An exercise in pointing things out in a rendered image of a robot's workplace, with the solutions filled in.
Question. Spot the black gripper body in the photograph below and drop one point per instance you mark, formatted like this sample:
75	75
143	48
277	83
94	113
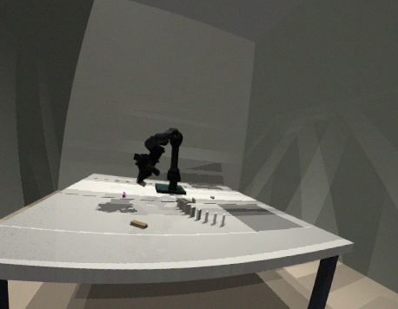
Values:
150	167

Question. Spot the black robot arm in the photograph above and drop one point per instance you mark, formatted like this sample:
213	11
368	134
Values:
174	137

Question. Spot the brown rectangular block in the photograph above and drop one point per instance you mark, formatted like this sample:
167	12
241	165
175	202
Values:
139	224

